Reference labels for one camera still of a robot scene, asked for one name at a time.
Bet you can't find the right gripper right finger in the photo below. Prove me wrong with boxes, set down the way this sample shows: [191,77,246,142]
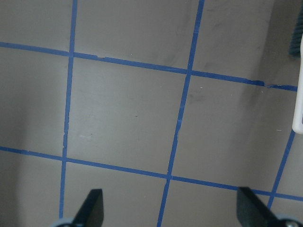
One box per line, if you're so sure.
[236,187,303,227]

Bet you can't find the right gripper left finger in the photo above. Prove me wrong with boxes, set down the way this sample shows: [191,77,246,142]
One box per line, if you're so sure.
[71,189,104,227]

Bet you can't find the white hand brush black bristles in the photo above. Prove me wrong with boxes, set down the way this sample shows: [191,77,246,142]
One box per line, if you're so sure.
[288,0,303,134]

